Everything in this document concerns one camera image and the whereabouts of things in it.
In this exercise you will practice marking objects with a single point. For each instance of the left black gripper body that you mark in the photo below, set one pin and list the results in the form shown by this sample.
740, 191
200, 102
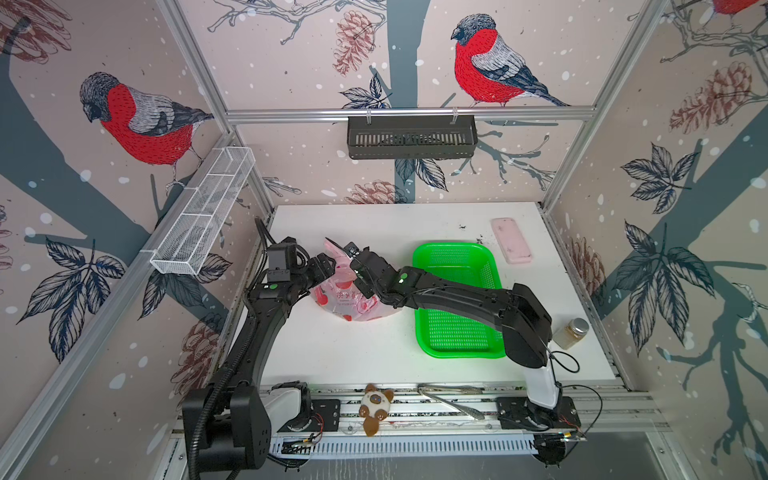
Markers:
301, 278

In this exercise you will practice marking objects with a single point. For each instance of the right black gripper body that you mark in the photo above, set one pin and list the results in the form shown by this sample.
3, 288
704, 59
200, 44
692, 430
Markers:
382, 294

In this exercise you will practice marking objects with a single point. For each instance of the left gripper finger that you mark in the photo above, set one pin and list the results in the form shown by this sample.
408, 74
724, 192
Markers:
317, 281
321, 266

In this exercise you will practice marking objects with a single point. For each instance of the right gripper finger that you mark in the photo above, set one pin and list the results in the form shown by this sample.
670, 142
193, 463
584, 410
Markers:
365, 288
351, 250

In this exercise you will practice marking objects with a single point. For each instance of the pink plastic bag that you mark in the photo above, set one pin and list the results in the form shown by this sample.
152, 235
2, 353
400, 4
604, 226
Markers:
339, 295

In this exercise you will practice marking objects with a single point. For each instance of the green plastic basket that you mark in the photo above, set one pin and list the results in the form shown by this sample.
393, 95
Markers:
448, 336

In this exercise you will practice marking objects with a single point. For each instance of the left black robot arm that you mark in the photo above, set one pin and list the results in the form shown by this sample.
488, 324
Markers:
226, 424

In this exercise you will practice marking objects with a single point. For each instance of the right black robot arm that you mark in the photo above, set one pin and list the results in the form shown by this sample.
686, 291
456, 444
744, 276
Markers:
525, 324

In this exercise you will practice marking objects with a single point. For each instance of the brown plush toy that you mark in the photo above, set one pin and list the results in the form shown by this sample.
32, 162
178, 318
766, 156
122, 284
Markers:
374, 408

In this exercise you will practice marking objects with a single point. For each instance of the small glass jar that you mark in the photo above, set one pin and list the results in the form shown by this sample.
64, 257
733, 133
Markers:
572, 333

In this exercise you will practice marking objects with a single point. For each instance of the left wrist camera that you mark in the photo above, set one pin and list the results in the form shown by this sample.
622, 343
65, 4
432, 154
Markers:
282, 260

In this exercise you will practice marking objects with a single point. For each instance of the white wire mesh shelf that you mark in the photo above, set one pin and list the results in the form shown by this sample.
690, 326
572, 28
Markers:
192, 235

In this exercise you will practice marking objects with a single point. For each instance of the black hanging wall basket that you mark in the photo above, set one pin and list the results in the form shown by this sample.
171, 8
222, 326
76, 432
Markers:
411, 137

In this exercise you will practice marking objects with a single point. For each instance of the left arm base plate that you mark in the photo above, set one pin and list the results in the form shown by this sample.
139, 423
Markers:
324, 416

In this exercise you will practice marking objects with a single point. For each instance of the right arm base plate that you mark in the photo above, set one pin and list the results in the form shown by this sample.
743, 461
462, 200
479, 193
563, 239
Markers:
518, 413

